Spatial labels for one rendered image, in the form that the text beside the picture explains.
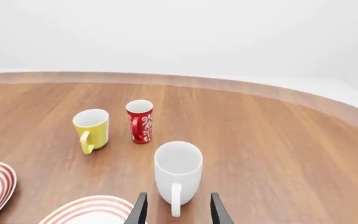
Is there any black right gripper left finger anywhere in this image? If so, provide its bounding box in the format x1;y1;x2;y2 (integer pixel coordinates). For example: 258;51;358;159
124;192;149;224

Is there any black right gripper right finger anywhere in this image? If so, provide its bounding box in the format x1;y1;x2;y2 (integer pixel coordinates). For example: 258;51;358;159
210;192;236;224

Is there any red patterned mug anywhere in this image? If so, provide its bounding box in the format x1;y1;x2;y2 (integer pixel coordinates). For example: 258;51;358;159
125;99;154;145

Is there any yellow and white mug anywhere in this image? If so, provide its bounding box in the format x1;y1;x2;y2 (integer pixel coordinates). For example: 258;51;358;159
72;108;110;155

